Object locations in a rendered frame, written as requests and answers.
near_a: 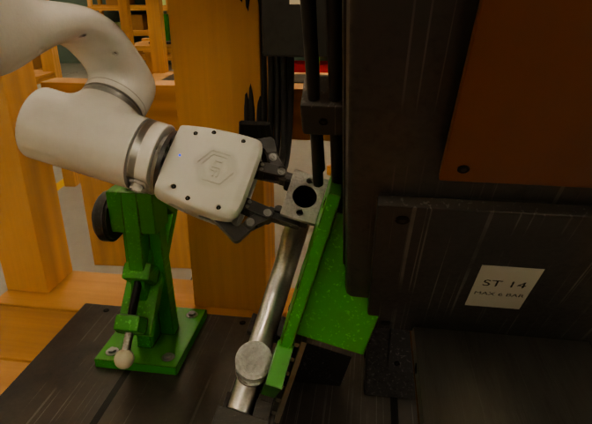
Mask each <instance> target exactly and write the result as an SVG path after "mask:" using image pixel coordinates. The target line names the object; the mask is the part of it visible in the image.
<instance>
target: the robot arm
mask: <svg viewBox="0 0 592 424"><path fill-rule="evenodd" d="M59 44H60V45H62V46H64V47H65V48H67V49H68V50H69V51H70V52H71V53H72V54H73V55H74V56H75V57H76V58H77V59H78V60H79V62H81V63H82V64H83V66H84V67H85V70H86V72H87V75H88V79H87V81H86V83H85V85H84V87H83V88H82V89H81V90H80V91H78V92H75V93H65V92H62V91H58V90H56V89H53V88H49V87H42V88H39V89H37V90H35V91H34V92H33V93H31V94H30V95H29V96H28V97H27V99H26V100H25V102H24V103H23V105H22V107H21V109H20V110H19V113H18V118H17V121H16V127H15V138H16V142H17V146H18V148H19V150H20V151H21V152H22V153H23V154H24V155H25V156H26V157H28V158H31V159H34V160H38V161H41V162H45V163H48V164H50V165H53V166H57V167H61V168H64V169H67V170H70V171H73V172H76V173H79V174H82V175H87V176H90V177H92V178H96V179H99V180H102V181H104V182H110V183H112V184H115V185H118V186H122V187H124V188H127V189H130V190H132V191H134V192H136V193H148V194H151V195H154V194H155V197H156V198H157V199H159V200H160V201H162V202H164V203H165V204H167V205H170V206H172V207H173V208H175V209H177V210H179V211H182V212H185V213H187V214H189V215H191V216H193V217H196V218H198V219H201V220H203V221H206V222H209V223H211V224H213V225H216V226H218V227H219V228H220V229H221V230H222V231H223V232H224V234H225V235H226V236H227V237H228V238H229V239H230V240H231V241H232V242H233V243H239V242H241V241H242V240H243V239H244V238H245V237H246V236H247V235H249V233H250V232H252V231H254V230H256V229H257V228H259V227H262V226H264V225H269V224H270V223H271V222H273V223H276V224H279V225H282V226H285V227H289V228H293V229H299V228H300V227H303V228H307V224H305V223H302V222H299V221H297V220H293V219H288V218H286V217H282V216H280V212H281V209H282V206H281V205H276V206H275V208H274V207H269V206H266V205H263V204H260V203H258V202H256V201H254V200H252V199H251V197H252V195H253V192H254V189H255V186H256V183H257V180H260V181H265V182H273V183H277V184H279V185H282V186H284V188H283V189H284V190H286V191H287V190H288V187H289V184H290V181H291V179H292V173H289V172H287V169H286V167H284V165H283V164H282V162H281V160H280V158H279V157H278V155H277V149H276V146H275V141H274V138H271V137H268V138H258V139H255V138H251V137H248V136H244V135H241V134H237V133H233V132H229V131H224V130H217V129H212V128H206V127H199V126H189V125H182V126H181V127H180V128H179V129H178V131H177V130H175V128H174V126H173V125H171V124H167V123H163V122H159V121H156V120H153V119H151V118H148V117H145V116H146V114H147V112H148V110H149V109H150V107H151V105H152V102H153V100H154V97H155V93H156V85H155V81H154V78H153V76H152V73H151V71H150V70H149V68H148V66H147V64H146V63H145V61H144V59H143V58H142V57H141V56H140V54H139V53H138V51H137V49H136V48H135V46H134V45H133V44H132V42H131V41H130V39H129V38H128V37H127V35H126V34H125V33H124V32H123V30H122V29H121V28H120V27H119V26H118V25H117V24H116V23H115V22H114V21H112V20H111V19H109V18H108V17H106V16H105V15H103V14H101V13H100V12H97V11H95V10H93V9H91V8H88V7H84V6H82V5H78V4H69V3H63V2H56V1H49V0H0V77H1V76H3V75H6V74H9V73H11V72H14V71H15V70H17V69H19V68H21V67H22V66H24V65H26V64H27V63H29V62H31V61H32V60H33V59H34V58H36V57H37V56H39V55H41V54H42V53H44V52H46V51H47V50H49V49H51V48H53V47H55V46H57V45H59ZM263 152H264V153H265V155H266V158H267V162H268V163H267V162H262V154H263ZM245 216H247V217H248V218H246V219H245V221H244V222H243V223H241V222H242V221H243V219H244V217H245Z"/></svg>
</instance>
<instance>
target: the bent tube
mask: <svg viewBox="0 0 592 424"><path fill-rule="evenodd" d="M307 180H311V181H313V175H311V174H308V173H305V172H302V171H299V170H296V169H294V171H293V174H292V179H291V181H290V184H289V187H288V190H287V192H286V195H285V201H284V203H283V206H282V209H281V212H280V216H282V217H286V218H288V219H293V220H297V221H299V222H302V223H305V224H307V228H303V227H300V228H299V229H293V228H289V227H285V228H284V231H283V234H282V238H281V241H280V244H279V247H278V250H277V255H276V258H275V262H274V264H273V267H272V270H271V274H270V278H269V281H268V284H267V286H266V289H265V292H264V295H263V300H262V303H261V306H260V308H259V311H258V314H257V317H256V320H255V324H254V327H253V330H252V332H251V335H250V339H249V341H259V342H262V343H264V344H265V345H266V346H267V347H268V348H269V349H270V351H271V349H272V346H273V343H274V340H275V337H276V334H277V331H278V326H279V323H280V320H281V316H282V314H283V311H284V308H285V303H286V300H287V296H288V294H289V291H290V288H291V284H292V280H293V276H294V273H295V271H296V268H297V264H298V262H299V259H300V254H301V251H302V248H303V245H304V242H305V239H306V236H307V231H308V229H309V226H310V225H311V226H315V223H316V221H317V218H318V215H319V211H320V209H321V206H322V200H323V198H324V194H325V191H326V189H327V185H328V182H329V180H328V179H325V178H323V185H322V186H321V187H320V188H318V187H315V186H314V184H313V183H307ZM296 212H298V213H302V215H301V216H299V215H297V213H296ZM260 386H261V384H260V385H258V386H256V387H247V386H245V385H243V384H242V383H240V381H239V380H238V378H237V379H236V382H235V385H234V387H233V392H232V395H231V397H230V400H229V403H228V406H227V407H229V408H231V409H234V410H236V411H239V412H242V413H247V414H251V415H252V412H253V410H254V406H255V402H256V399H257V395H258V392H259V390H260Z"/></svg>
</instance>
